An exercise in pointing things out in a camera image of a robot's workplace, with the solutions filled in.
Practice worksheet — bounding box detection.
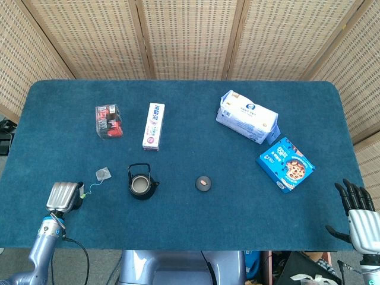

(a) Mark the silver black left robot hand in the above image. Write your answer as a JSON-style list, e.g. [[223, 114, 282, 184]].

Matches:
[[46, 181, 86, 220]]

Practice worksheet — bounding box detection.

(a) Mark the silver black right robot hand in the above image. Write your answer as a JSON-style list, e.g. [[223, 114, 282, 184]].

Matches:
[[325, 178, 380, 255]]

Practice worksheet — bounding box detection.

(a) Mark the tea bag with string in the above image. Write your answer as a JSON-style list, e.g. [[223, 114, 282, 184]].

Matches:
[[79, 167, 112, 200]]

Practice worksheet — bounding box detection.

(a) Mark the black cloth with white ribbon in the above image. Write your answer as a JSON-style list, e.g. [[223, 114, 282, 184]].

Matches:
[[278, 251, 342, 285]]

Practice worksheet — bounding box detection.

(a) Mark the black equipment on floor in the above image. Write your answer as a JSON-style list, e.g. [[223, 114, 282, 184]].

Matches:
[[0, 118, 15, 156]]

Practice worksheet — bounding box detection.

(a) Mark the clear box of red capsules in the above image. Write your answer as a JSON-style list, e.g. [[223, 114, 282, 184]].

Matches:
[[95, 103, 124, 140]]

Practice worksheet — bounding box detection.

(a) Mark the blue cookie box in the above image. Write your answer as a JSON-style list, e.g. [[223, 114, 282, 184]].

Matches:
[[255, 137, 316, 194]]

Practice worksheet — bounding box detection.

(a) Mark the white pink toothpaste box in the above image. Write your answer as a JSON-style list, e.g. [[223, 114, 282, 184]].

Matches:
[[142, 102, 166, 151]]

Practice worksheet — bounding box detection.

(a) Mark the blue packet on floor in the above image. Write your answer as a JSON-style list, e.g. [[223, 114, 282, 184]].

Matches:
[[245, 251, 262, 280]]

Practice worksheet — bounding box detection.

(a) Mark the blue felt table cover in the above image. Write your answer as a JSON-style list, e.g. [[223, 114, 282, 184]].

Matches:
[[0, 79, 366, 252]]

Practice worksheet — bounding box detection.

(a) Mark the blue-grey robot torso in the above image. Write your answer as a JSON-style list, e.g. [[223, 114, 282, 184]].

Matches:
[[118, 250, 247, 285]]

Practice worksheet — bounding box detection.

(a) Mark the black lid with orange knob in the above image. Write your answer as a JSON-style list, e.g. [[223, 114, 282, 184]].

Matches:
[[195, 175, 213, 192]]

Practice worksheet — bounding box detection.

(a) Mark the white blue tissue pack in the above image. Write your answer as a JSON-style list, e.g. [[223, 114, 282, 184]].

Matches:
[[216, 90, 281, 145]]

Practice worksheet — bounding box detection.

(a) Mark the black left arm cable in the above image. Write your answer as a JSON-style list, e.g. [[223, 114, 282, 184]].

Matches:
[[61, 236, 90, 285]]

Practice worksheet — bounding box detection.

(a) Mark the black teapot with handle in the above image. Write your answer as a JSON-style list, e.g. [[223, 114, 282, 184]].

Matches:
[[127, 162, 160, 201]]

